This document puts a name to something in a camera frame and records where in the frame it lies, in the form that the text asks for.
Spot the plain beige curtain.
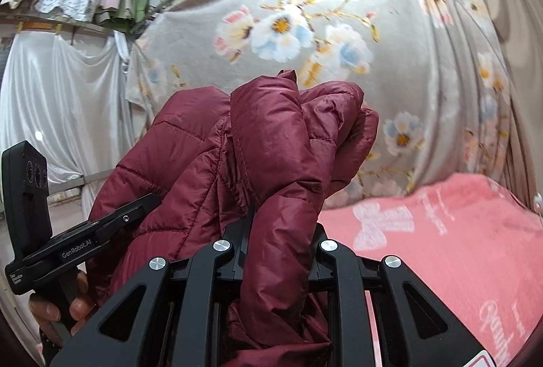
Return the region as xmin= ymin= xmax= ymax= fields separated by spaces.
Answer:
xmin=459 ymin=0 xmax=543 ymax=219

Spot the green hanging garment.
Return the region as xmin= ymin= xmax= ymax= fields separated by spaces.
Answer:
xmin=94 ymin=0 xmax=150 ymax=33

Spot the pink blanket with white bows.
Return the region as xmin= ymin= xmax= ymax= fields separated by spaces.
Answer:
xmin=317 ymin=173 xmax=543 ymax=367

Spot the maroon puffer jacket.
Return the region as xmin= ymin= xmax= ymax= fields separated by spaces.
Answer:
xmin=87 ymin=70 xmax=379 ymax=367

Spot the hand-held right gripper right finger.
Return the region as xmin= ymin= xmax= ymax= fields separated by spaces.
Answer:
xmin=312 ymin=223 xmax=488 ymax=367

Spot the beige floral sheet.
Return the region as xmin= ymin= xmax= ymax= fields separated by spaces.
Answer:
xmin=125 ymin=0 xmax=515 ymax=210

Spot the person's left hand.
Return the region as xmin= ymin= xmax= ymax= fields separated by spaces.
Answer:
xmin=29 ymin=270 xmax=97 ymax=347

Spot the white hanging sheet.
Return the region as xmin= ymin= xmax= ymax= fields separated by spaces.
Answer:
xmin=0 ymin=30 xmax=143 ymax=308

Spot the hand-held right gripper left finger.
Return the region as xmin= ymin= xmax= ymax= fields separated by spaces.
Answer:
xmin=50 ymin=203 xmax=256 ymax=367

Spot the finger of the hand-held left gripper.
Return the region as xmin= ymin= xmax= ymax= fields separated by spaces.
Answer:
xmin=91 ymin=193 xmax=163 ymax=242

